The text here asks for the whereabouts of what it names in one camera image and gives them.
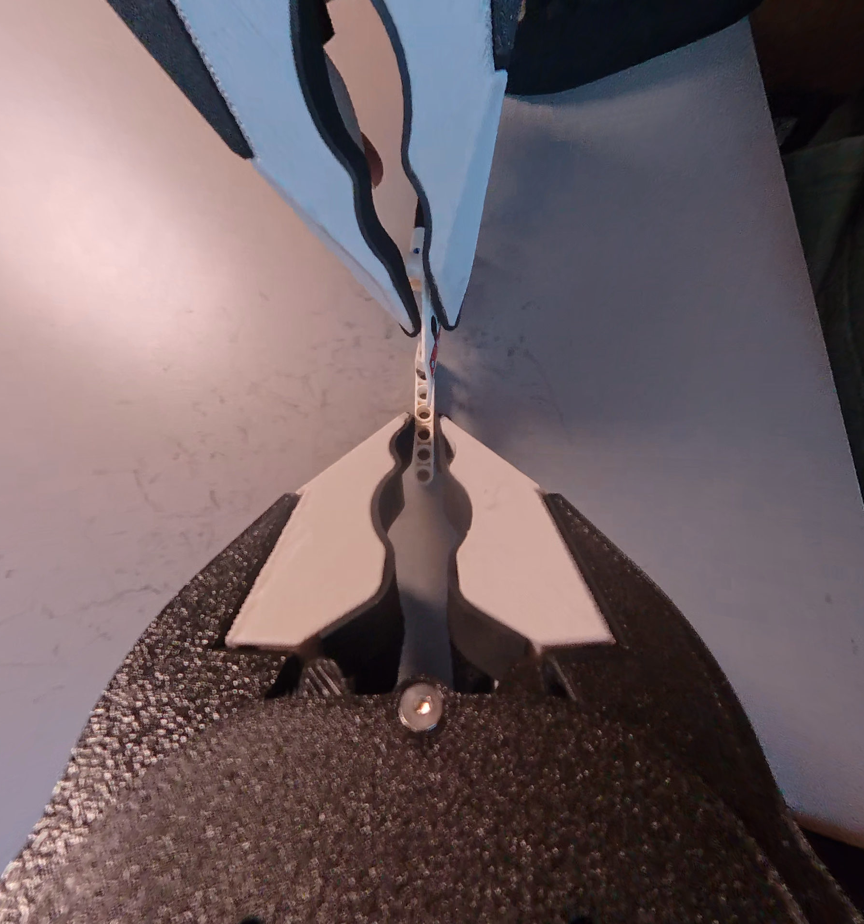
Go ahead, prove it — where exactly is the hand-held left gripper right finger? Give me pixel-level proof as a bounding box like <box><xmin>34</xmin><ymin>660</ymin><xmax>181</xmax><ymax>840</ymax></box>
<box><xmin>440</xmin><ymin>416</ymin><xmax>618</xmax><ymax>680</ymax></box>

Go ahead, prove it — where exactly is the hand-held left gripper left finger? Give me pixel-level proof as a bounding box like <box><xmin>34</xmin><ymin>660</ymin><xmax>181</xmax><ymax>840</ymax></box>
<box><xmin>225</xmin><ymin>416</ymin><xmax>411</xmax><ymax>654</ymax></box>

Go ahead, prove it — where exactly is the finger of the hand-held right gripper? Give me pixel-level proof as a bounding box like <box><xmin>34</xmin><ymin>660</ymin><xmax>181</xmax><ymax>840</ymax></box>
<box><xmin>372</xmin><ymin>0</ymin><xmax>511</xmax><ymax>333</ymax></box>
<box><xmin>170</xmin><ymin>0</ymin><xmax>426</xmax><ymax>330</ymax></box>

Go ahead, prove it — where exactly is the white beam with red label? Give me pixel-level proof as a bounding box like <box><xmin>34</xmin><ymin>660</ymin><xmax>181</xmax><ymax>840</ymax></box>
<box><xmin>408</xmin><ymin>325</ymin><xmax>445</xmax><ymax>492</ymax></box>

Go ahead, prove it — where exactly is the white spotted toy brick assembly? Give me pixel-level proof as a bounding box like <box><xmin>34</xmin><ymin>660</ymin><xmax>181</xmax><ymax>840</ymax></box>
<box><xmin>404</xmin><ymin>224</ymin><xmax>442</xmax><ymax>340</ymax></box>

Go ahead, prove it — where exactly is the grey desk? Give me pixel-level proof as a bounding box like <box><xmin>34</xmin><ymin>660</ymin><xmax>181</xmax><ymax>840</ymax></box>
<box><xmin>0</xmin><ymin>0</ymin><xmax>864</xmax><ymax>853</ymax></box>

